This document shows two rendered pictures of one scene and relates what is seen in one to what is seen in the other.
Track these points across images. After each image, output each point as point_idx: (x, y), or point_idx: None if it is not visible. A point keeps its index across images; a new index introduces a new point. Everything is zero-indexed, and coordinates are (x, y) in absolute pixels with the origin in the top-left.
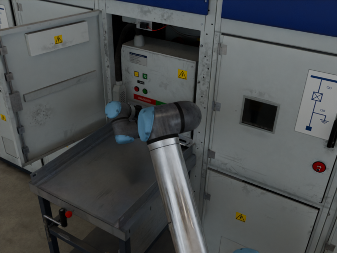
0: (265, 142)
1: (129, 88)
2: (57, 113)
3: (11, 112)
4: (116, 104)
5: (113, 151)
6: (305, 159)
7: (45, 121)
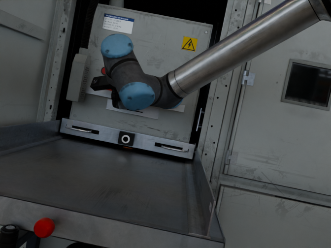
0: (315, 125)
1: (90, 71)
2: None
3: None
4: (125, 36)
5: (74, 154)
6: None
7: None
